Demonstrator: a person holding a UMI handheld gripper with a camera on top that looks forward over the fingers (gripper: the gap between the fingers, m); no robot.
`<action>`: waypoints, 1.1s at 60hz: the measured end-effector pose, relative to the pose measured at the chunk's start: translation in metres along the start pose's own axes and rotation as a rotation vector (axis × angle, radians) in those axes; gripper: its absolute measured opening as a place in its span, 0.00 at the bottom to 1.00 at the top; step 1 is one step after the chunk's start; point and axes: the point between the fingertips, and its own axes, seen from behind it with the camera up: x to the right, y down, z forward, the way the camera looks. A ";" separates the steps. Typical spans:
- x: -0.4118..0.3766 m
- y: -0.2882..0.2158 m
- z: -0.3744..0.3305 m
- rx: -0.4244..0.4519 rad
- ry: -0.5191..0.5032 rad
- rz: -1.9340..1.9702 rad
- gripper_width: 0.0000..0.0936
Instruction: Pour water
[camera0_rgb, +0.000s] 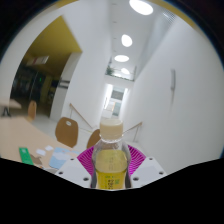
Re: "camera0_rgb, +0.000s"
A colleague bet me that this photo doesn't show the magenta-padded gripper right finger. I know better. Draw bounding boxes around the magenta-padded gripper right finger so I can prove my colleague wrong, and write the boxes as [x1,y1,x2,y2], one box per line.
[126,144,168,188]

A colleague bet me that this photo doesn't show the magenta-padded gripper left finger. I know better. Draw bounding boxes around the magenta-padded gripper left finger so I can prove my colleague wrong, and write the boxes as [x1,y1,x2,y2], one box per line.
[54,144,98,190]

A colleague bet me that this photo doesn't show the yellow drink bottle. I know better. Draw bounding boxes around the yellow drink bottle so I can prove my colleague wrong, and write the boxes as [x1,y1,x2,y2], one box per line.
[91,118,132,192]

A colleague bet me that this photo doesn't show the brown wooden chair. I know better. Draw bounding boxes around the brown wooden chair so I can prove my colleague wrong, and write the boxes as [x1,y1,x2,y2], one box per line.
[54,116,79,149]
[86,128,103,150]

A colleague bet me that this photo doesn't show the wooden stair handrail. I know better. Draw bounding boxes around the wooden stair handrail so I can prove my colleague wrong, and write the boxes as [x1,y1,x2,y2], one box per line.
[122,121,144,141]
[68,103,94,132]

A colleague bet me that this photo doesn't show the small green box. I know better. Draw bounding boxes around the small green box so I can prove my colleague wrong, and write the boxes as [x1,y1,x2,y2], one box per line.
[18,146,35,166]

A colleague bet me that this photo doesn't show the small light wooden chair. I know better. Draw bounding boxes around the small light wooden chair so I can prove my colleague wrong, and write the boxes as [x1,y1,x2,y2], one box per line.
[27,100,38,123]

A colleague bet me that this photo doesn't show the light wooden side table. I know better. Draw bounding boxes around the light wooden side table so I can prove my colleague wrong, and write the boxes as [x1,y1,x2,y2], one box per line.
[0,98,23,118]

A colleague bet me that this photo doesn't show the dark shop shelf unit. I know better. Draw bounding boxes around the dark shop shelf unit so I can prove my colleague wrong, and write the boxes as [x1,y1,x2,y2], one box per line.
[11,66,56,109]

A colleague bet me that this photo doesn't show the green potted plant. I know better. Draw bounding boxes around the green potted plant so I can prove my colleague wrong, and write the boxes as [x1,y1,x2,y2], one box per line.
[105,64,116,76]

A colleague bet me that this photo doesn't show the white hanging sign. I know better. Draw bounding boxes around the white hanging sign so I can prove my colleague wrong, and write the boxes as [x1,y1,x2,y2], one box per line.
[26,54,50,67]

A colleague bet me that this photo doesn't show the round ceiling lights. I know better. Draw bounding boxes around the round ceiling lights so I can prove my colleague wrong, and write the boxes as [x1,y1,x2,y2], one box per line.
[113,0,154,76]

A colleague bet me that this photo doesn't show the grey wall lamp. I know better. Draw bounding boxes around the grey wall lamp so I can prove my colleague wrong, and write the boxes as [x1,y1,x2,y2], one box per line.
[169,68,177,101]

